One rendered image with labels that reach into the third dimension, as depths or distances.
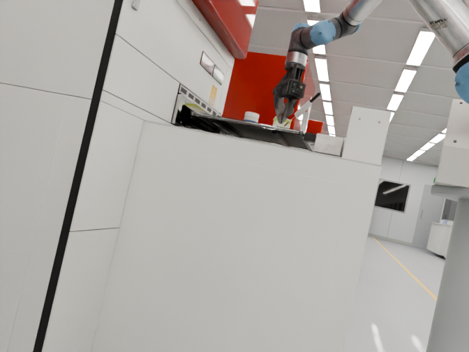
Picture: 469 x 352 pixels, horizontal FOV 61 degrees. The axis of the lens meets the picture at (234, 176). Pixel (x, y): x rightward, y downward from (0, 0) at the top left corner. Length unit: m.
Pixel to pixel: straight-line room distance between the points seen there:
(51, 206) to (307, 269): 0.61
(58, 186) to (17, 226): 0.14
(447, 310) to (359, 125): 0.53
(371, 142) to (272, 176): 0.26
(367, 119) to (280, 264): 0.42
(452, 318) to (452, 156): 0.41
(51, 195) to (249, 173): 0.47
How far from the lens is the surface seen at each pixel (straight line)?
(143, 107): 1.12
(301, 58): 1.51
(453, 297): 1.21
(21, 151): 1.07
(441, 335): 1.24
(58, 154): 1.00
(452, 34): 1.11
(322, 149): 1.22
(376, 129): 1.05
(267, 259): 0.99
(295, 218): 0.98
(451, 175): 1.14
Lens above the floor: 0.70
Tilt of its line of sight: 1 degrees up
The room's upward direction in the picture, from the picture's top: 13 degrees clockwise
